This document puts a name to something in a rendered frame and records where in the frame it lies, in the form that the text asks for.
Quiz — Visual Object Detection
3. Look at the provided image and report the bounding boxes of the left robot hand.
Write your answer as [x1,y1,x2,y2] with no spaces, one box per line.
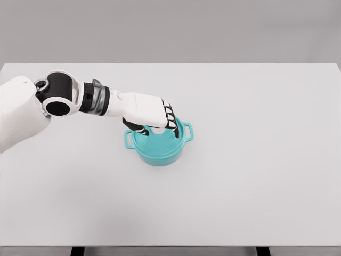
[121,92,181,139]

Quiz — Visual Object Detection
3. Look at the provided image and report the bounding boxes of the teal pot with handles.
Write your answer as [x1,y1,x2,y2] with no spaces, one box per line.
[124,116,195,167]

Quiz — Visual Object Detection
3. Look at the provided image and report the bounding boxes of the teal pot lid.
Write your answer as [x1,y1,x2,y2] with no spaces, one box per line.
[132,116,185,156]

